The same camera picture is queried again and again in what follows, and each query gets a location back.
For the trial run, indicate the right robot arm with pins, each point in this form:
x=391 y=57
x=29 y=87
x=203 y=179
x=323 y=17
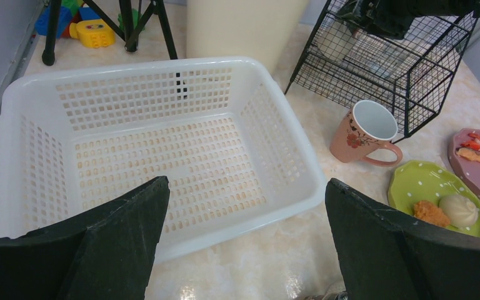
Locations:
x=426 y=8

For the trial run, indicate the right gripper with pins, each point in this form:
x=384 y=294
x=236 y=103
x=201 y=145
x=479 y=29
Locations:
x=379 y=18

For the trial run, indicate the orange fried nugget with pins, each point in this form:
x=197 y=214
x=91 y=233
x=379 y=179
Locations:
x=431 y=213

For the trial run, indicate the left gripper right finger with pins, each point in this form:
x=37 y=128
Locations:
x=384 y=253

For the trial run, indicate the yellow toy block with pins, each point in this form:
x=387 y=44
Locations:
x=92 y=33

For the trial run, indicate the green toy block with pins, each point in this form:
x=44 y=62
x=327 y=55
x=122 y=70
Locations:
x=72 y=5

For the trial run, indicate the cream plastic waste bin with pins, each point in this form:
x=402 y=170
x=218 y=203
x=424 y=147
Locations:
x=256 y=29

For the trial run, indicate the steamed bun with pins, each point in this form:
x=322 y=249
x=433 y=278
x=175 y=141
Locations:
x=461 y=211

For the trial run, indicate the red shrimp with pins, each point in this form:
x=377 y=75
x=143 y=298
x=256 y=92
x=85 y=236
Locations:
x=473 y=143

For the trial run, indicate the green dotted plate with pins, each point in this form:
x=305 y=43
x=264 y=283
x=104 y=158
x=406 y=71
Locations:
x=421 y=180

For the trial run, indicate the white plastic basket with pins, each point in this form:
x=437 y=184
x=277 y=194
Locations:
x=220 y=129

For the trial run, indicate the pink floral mug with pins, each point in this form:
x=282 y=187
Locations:
x=367 y=127

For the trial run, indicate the fried shrimp piece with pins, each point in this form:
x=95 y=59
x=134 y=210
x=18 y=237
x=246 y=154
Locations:
x=468 y=154

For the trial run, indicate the black perforated music stand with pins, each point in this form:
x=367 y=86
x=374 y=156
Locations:
x=54 y=23

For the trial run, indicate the black wire rack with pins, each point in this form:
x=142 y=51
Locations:
x=410 y=77

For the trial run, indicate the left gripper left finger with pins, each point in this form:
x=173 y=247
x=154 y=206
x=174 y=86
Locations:
x=106 y=252

